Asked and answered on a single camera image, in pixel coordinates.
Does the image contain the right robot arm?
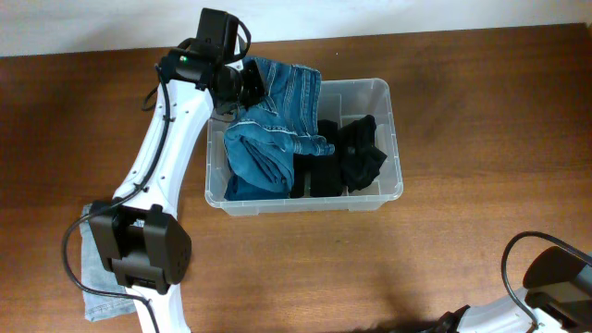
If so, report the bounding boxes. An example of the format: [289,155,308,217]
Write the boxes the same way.
[430,246,591,333]

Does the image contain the dark blue jeans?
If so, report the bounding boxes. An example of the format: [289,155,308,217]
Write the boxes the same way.
[224,56,335,194]

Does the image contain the left black cable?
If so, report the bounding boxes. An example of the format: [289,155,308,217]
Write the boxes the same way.
[61,64,175,333]

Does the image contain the teal shirt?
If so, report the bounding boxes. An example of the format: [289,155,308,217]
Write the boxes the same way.
[224,175,289,201]

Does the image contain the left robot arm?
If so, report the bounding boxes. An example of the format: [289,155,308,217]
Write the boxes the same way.
[89,8,263,332]

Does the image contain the light blue jeans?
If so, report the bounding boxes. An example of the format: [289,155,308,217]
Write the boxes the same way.
[80,222,136,322]

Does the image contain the dark green garment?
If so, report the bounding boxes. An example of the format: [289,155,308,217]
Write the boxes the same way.
[339,115,388,192]

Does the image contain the right black cable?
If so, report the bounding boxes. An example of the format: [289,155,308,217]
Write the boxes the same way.
[500,230,592,333]

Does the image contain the black cable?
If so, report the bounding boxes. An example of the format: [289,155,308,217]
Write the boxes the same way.
[61,64,175,333]
[500,230,592,333]

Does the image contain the clear plastic storage bin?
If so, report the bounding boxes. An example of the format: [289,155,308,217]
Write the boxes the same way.
[204,78,403,216]

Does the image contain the black garment with print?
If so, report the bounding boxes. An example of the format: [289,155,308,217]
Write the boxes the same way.
[290,119,343,198]

